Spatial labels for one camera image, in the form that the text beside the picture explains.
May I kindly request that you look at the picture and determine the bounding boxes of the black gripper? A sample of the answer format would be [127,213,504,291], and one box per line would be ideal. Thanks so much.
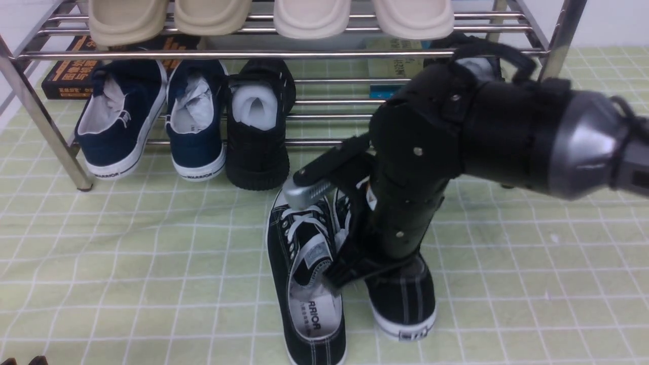
[322,175,447,290]

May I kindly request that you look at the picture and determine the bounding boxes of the black canvas sneaker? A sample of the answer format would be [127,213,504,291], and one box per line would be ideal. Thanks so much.
[266,190,347,364]
[365,254,437,342]

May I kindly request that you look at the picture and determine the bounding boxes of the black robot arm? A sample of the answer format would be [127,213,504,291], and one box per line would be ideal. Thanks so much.
[323,64,647,291]

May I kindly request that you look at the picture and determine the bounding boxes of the stainless steel shoe rack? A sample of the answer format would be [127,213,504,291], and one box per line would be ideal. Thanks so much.
[2,1,587,192]

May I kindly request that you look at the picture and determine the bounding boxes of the teal book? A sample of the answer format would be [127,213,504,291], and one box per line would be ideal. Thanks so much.
[369,85,403,99]

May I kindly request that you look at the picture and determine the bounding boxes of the black knit sneaker, left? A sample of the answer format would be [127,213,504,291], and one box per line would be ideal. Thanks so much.
[225,58,296,191]

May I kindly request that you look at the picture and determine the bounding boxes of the black knit sneaker,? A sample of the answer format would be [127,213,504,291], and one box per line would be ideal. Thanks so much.
[225,58,296,191]
[426,31,505,81]

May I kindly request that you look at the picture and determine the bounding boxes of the pale green book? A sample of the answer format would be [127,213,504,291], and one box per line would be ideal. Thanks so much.
[364,37,430,79]

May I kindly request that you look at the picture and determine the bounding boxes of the navy canvas sneaker, inner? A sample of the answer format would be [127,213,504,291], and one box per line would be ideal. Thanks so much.
[165,59,229,182]

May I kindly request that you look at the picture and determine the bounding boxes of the navy canvas sneaker,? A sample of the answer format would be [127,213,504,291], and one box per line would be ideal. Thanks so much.
[165,59,229,182]
[74,59,167,180]

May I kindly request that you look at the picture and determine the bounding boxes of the black knit sneaker, right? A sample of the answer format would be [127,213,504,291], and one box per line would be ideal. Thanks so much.
[426,31,505,81]

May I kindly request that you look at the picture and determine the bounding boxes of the cream slipper, far right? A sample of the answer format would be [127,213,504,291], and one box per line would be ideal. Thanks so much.
[372,1,454,40]

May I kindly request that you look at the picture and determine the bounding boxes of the cream slipper,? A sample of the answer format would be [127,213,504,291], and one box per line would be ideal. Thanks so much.
[273,1,351,40]
[372,1,454,40]

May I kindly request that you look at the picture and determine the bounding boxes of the navy canvas sneaker, outer left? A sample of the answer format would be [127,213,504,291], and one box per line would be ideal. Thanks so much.
[74,59,167,180]

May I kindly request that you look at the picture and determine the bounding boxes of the tan slipper,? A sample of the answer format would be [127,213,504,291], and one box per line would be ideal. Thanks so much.
[88,1,169,47]
[174,1,253,35]

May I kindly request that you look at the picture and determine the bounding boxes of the dark object at bottom-left corner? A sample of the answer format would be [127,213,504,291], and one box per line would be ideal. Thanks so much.
[0,355,49,365]

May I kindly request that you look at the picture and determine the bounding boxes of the black and orange book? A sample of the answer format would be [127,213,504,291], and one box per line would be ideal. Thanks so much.
[41,34,204,100]

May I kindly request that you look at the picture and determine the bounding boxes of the tan slipper, far left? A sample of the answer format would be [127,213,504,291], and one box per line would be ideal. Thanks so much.
[88,1,169,47]

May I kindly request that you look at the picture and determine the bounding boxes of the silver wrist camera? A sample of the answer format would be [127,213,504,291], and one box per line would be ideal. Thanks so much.
[282,133,376,211]

